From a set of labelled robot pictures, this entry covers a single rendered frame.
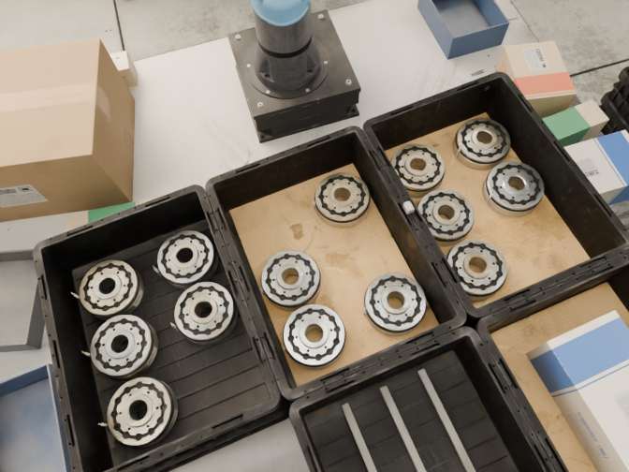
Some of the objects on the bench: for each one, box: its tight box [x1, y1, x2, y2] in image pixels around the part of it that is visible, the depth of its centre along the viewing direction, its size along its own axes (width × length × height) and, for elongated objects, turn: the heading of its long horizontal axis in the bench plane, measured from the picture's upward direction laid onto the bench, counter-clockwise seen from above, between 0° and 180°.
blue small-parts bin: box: [417, 0, 510, 60], centre depth 125 cm, size 20×15×7 cm
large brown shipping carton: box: [0, 38, 135, 222], centre depth 107 cm, size 40×30×20 cm
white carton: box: [564, 130, 629, 206], centre depth 103 cm, size 20×12×9 cm, turn 108°
